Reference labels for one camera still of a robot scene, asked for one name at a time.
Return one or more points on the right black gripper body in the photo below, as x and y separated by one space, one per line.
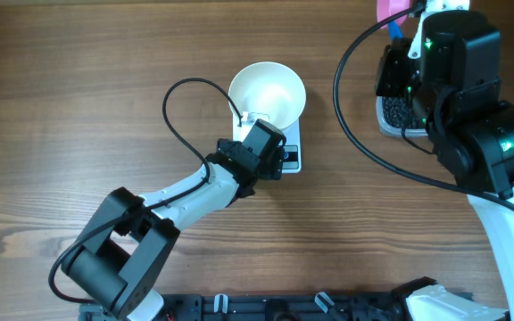
396 75

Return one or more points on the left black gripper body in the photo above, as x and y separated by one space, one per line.
271 169

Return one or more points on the pink scoop blue handle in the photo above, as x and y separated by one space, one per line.
387 8

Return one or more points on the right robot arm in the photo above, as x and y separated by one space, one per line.
448 75

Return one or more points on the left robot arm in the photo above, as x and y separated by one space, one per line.
123 248

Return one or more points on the white digital kitchen scale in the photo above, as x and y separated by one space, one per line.
292 162

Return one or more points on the black beans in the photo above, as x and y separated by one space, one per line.
396 105

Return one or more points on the clear plastic container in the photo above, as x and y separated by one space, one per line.
390 126

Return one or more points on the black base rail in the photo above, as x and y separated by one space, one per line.
358 306

